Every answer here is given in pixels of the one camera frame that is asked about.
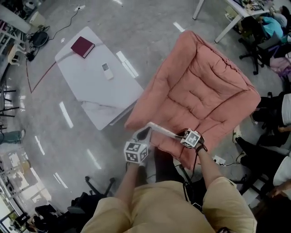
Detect white plastic chair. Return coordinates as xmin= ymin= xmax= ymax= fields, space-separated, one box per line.
xmin=7 ymin=42 xmax=26 ymax=67

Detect person's black trousers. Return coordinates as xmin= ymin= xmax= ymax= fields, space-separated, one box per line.
xmin=136 ymin=147 xmax=185 ymax=185

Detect maroon hardcover book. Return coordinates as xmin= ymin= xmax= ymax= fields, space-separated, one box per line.
xmin=70 ymin=36 xmax=95 ymax=59

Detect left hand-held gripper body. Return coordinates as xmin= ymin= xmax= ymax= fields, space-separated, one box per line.
xmin=124 ymin=140 xmax=150 ymax=168

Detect white trash can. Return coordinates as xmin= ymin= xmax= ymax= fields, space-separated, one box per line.
xmin=29 ymin=10 xmax=46 ymax=27

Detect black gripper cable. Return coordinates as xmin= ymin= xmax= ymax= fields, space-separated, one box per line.
xmin=182 ymin=139 xmax=209 ymax=206

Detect black office chair base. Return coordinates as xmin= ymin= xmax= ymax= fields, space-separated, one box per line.
xmin=85 ymin=176 xmax=116 ymax=197

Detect person's beige shirt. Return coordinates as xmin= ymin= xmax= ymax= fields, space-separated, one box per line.
xmin=80 ymin=176 xmax=258 ymax=233

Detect white marble coffee table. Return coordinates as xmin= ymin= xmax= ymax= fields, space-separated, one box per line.
xmin=54 ymin=25 xmax=145 ymax=131

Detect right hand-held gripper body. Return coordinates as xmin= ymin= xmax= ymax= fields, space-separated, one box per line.
xmin=176 ymin=128 xmax=202 ymax=149

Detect black power cable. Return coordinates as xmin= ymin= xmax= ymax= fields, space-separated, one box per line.
xmin=46 ymin=8 xmax=80 ymax=42

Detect black office chair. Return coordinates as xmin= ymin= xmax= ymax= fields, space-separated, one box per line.
xmin=238 ymin=15 xmax=286 ymax=76

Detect pink cushioned armchair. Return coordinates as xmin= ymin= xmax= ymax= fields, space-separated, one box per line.
xmin=124 ymin=30 xmax=262 ymax=170

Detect cluttered white desk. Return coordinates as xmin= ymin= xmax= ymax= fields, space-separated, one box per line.
xmin=192 ymin=0 xmax=275 ymax=44

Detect person's left forearm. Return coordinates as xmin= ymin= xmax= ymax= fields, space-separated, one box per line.
xmin=113 ymin=164 xmax=146 ymax=201

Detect white remote control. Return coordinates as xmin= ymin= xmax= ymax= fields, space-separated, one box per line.
xmin=101 ymin=62 xmax=115 ymax=81

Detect pale purple bag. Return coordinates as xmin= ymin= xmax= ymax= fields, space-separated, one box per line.
xmin=269 ymin=56 xmax=291 ymax=77

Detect person's right forearm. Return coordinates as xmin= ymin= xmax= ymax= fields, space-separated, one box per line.
xmin=195 ymin=147 xmax=226 ymax=190

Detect black metal stand legs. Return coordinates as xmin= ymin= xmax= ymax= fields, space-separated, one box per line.
xmin=0 ymin=89 xmax=21 ymax=117

